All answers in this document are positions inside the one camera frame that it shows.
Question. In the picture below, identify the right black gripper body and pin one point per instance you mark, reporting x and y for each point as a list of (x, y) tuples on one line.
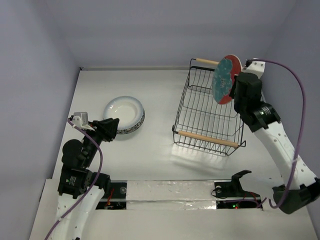
[(238, 83)]

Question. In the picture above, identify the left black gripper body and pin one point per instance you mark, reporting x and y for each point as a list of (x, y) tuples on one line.
[(97, 135)]

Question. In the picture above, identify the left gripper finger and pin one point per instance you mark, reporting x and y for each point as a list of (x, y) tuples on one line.
[(110, 134), (110, 123)]

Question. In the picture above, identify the blue patterned plate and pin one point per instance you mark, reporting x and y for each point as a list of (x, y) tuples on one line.
[(132, 128)]

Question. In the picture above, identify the red plate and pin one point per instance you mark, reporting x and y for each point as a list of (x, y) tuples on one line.
[(224, 77)]

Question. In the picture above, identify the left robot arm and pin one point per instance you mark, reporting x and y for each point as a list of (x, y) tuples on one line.
[(80, 189)]

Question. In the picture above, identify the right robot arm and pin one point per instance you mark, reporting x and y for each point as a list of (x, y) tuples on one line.
[(300, 185)]

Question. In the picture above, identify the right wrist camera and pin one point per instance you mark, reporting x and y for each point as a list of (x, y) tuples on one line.
[(254, 67)]

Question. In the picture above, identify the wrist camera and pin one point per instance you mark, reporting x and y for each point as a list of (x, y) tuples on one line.
[(254, 67), (80, 119)]

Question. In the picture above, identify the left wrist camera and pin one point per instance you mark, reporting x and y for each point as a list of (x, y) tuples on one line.
[(80, 119)]

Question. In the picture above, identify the black wire dish rack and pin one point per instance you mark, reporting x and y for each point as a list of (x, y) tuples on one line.
[(201, 123)]

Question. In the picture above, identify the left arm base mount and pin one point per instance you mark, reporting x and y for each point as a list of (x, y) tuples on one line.
[(115, 198)]

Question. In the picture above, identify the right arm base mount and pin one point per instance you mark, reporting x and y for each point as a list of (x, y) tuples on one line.
[(230, 194)]

